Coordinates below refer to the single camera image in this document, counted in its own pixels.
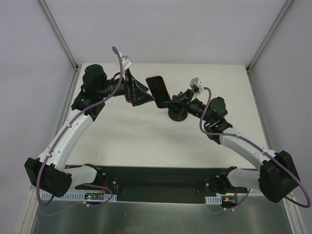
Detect black phone stand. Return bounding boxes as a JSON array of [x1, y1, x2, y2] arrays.
[[167, 91, 189, 122]]

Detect black phone pink case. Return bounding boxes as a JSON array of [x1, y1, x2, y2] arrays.
[[145, 76, 171, 109]]

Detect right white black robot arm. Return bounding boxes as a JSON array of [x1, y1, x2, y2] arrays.
[[162, 89, 302, 203]]

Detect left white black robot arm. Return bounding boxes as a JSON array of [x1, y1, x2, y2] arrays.
[[24, 64, 154, 197]]

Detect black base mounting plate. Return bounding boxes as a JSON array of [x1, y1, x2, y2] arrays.
[[65, 164, 253, 203]]

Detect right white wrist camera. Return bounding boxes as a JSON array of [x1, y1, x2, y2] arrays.
[[190, 78, 204, 96]]

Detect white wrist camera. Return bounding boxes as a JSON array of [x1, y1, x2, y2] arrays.
[[121, 56, 133, 71], [190, 78, 204, 96]]

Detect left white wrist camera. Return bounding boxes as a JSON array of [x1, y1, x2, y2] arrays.
[[121, 56, 133, 71]]

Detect left aluminium frame post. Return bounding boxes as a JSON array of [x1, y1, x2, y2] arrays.
[[38, 0, 81, 71]]

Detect aluminium frame post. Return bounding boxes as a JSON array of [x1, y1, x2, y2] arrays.
[[38, 0, 81, 71], [246, 0, 295, 73]]

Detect right white cable duct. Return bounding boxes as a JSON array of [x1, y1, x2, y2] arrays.
[[205, 195, 222, 205]]

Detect white cable duct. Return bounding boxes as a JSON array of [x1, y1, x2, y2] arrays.
[[53, 192, 117, 202], [205, 195, 222, 205]]

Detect left white cable duct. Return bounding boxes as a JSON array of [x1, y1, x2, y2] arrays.
[[53, 192, 117, 202]]

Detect right aluminium frame post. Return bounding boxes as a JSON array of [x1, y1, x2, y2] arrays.
[[246, 0, 295, 73]]

